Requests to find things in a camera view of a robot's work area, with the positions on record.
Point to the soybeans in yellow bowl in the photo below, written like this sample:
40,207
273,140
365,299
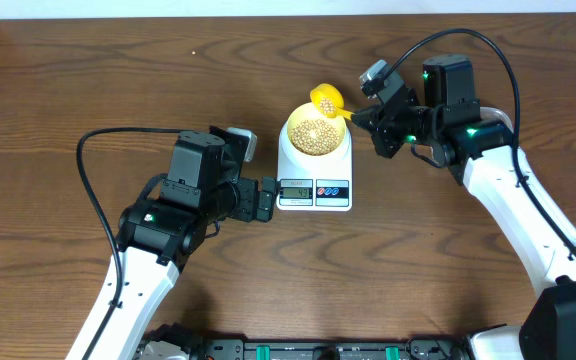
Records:
315,137

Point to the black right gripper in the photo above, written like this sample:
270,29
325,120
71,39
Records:
376,119

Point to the yellow measuring scoop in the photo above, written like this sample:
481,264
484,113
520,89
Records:
329,102

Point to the clear container of soybeans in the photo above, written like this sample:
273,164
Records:
492,115

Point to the white digital kitchen scale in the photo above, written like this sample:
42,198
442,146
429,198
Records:
314,183

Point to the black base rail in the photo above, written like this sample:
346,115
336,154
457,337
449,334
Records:
176,342

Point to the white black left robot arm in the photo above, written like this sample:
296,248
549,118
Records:
167,222

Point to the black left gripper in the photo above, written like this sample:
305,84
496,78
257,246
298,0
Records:
264,198

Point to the yellow plastic bowl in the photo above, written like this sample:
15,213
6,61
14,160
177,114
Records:
307,112

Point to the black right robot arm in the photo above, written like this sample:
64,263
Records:
475,144

